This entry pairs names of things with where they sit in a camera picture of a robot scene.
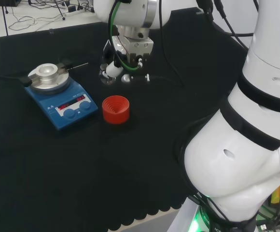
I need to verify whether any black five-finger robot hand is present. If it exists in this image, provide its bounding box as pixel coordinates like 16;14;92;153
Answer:
101;35;154;85

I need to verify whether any thin metal heater probe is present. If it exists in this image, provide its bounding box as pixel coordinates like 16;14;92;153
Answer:
66;62;89;71

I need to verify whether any heater with blue base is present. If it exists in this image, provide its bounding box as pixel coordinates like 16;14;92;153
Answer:
24;61;99;131

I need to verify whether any white power strip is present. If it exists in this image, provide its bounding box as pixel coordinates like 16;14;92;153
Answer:
63;4;98;17

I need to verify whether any black bench cloth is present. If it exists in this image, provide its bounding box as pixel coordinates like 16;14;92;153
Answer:
0;8;252;231

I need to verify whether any black tripod leg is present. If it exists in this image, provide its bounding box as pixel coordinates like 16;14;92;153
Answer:
0;0;9;36

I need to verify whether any black box on floor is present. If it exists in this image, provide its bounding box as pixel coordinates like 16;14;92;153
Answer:
0;0;22;7

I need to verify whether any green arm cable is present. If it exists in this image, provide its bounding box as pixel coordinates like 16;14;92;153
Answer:
107;0;141;72

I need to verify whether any red ribbed flask ring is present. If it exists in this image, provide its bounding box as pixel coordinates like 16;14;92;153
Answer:
102;95;131;125

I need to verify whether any thin black floor cable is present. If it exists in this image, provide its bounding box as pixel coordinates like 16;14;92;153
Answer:
9;0;70;32

